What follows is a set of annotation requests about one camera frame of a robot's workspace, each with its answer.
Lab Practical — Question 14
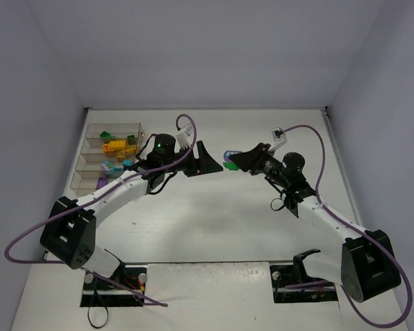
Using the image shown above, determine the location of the purple lego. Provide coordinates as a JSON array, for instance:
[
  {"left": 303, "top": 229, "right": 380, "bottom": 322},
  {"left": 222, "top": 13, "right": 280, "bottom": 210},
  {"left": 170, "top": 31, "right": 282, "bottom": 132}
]
[{"left": 223, "top": 150, "right": 242, "bottom": 164}]

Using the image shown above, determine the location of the yellow curved lego brick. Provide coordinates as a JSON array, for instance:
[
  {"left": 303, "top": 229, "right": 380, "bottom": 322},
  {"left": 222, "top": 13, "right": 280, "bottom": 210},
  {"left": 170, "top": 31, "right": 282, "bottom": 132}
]
[{"left": 121, "top": 145, "right": 137, "bottom": 154}]

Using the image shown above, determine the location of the teal square lego brick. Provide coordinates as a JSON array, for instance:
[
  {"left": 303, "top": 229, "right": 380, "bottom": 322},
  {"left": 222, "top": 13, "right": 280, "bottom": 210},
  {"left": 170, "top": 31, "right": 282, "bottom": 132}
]
[{"left": 122, "top": 160, "right": 133, "bottom": 167}]

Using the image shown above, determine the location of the dark green lego brick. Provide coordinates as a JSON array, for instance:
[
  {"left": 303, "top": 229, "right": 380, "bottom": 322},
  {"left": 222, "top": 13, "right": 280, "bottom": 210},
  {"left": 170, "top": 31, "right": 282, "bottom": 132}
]
[{"left": 127, "top": 134, "right": 137, "bottom": 145}]

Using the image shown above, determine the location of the purple lego brick front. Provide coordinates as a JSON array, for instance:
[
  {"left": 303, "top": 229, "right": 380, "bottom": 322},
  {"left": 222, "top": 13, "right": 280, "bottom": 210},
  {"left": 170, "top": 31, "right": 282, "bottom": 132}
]
[{"left": 96, "top": 177, "right": 108, "bottom": 190}]

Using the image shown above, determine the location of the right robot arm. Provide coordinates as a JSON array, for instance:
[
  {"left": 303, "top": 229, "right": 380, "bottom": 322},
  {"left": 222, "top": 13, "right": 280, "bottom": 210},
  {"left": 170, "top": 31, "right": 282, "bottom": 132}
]
[{"left": 229, "top": 143, "right": 402, "bottom": 303}]

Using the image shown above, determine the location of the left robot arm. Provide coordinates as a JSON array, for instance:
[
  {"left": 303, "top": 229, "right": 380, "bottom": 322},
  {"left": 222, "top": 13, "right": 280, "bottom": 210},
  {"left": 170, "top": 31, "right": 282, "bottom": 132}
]
[{"left": 40, "top": 134, "right": 223, "bottom": 278}]

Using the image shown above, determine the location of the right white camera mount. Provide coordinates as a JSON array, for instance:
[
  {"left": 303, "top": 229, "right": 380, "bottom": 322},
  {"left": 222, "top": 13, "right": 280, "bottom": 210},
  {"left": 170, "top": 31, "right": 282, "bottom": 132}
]
[{"left": 269, "top": 128, "right": 287, "bottom": 153}]

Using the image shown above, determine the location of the right base mount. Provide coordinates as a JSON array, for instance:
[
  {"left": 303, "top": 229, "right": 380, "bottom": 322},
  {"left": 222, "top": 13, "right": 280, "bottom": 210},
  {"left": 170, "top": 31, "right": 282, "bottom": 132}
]
[{"left": 270, "top": 249, "right": 338, "bottom": 303}]

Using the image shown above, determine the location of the base mount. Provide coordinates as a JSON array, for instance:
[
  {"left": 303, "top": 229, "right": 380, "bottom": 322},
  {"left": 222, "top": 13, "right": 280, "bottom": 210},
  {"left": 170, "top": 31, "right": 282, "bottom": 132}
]
[
  {"left": 79, "top": 265, "right": 148, "bottom": 308},
  {"left": 270, "top": 249, "right": 338, "bottom": 303}
]

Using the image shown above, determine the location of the left base mount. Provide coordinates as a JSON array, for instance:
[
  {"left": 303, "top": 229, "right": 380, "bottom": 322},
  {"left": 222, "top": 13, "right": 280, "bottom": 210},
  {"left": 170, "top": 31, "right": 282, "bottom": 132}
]
[{"left": 79, "top": 265, "right": 148, "bottom": 308}]

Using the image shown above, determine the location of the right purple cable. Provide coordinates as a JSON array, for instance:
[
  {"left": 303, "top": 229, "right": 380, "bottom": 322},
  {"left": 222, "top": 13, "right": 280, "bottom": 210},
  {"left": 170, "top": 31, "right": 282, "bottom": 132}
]
[{"left": 282, "top": 124, "right": 414, "bottom": 328}]

